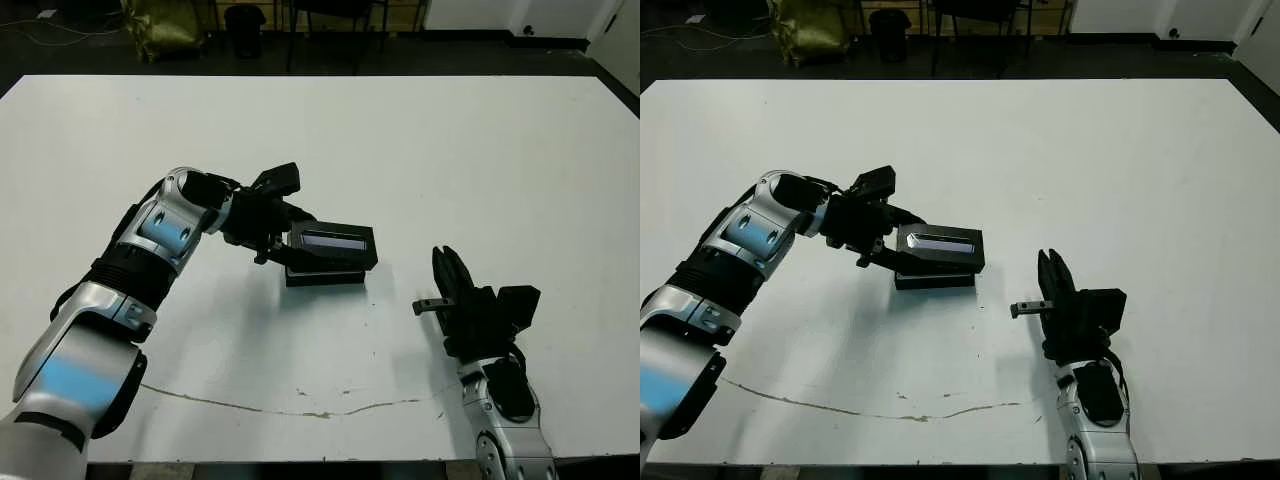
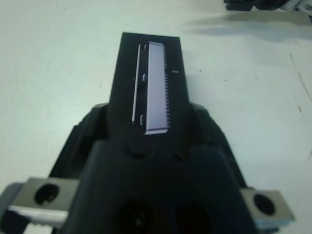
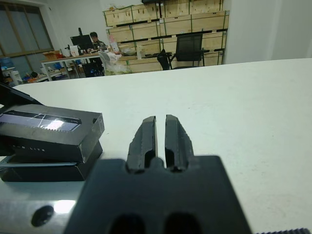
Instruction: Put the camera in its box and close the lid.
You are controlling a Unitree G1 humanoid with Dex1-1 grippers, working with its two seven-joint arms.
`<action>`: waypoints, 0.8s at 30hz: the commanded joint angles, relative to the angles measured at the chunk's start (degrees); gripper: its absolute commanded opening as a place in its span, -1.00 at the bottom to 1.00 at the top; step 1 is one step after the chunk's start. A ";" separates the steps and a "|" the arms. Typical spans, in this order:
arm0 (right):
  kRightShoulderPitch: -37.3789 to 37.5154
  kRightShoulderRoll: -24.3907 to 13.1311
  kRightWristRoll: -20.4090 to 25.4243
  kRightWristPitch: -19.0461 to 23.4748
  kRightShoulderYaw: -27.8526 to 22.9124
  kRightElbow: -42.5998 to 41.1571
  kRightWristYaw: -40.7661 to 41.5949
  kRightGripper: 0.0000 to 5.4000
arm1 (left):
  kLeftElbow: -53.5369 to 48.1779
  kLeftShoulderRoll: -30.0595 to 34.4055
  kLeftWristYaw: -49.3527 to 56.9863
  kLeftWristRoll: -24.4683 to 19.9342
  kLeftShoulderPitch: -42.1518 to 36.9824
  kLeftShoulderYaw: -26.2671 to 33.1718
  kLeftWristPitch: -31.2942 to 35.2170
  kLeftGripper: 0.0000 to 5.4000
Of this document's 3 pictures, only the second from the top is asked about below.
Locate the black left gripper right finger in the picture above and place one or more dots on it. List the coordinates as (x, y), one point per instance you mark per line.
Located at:
(214, 136)

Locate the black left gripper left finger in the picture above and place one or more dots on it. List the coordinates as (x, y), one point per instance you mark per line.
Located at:
(83, 146)

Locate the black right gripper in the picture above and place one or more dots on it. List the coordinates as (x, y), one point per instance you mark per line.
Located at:
(239, 4)

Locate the black printed box lid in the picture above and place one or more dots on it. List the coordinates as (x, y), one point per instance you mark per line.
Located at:
(126, 73)

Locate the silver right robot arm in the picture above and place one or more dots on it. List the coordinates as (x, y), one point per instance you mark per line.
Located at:
(297, 5)

